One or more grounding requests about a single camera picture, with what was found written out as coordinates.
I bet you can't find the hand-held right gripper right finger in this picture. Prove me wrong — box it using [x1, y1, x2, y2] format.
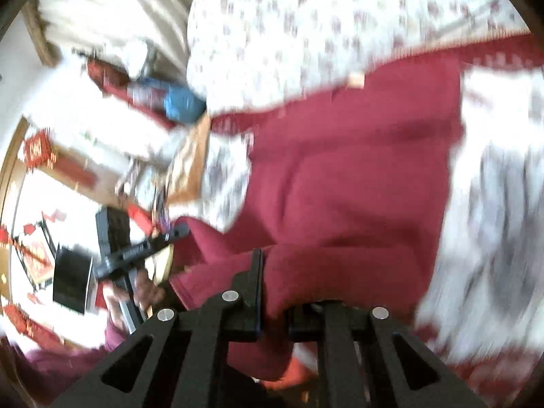
[286, 301, 489, 408]

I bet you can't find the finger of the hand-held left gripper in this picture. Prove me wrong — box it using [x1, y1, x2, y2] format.
[147, 222, 190, 256]

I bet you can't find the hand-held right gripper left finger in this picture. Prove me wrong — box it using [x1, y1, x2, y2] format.
[50, 247, 266, 408]

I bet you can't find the maroon sweater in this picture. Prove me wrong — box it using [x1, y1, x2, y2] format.
[168, 53, 466, 383]

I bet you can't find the person's left forearm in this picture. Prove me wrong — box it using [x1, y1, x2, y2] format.
[21, 321, 132, 387]

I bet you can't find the person's left hand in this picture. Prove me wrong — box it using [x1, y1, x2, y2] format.
[103, 277, 166, 333]

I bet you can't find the black screen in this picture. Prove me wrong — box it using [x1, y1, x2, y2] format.
[52, 246, 93, 315]

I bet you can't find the red paper decoration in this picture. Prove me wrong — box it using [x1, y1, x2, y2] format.
[23, 132, 54, 171]

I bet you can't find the blue cloth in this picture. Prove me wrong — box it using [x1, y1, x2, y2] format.
[164, 85, 207, 122]

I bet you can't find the red white plush blanket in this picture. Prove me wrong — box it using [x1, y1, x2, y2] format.
[208, 30, 544, 408]

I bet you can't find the white quilt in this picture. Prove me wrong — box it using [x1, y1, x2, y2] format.
[34, 0, 198, 79]

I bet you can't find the floral bedsheet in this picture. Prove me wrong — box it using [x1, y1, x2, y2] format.
[186, 0, 534, 232]

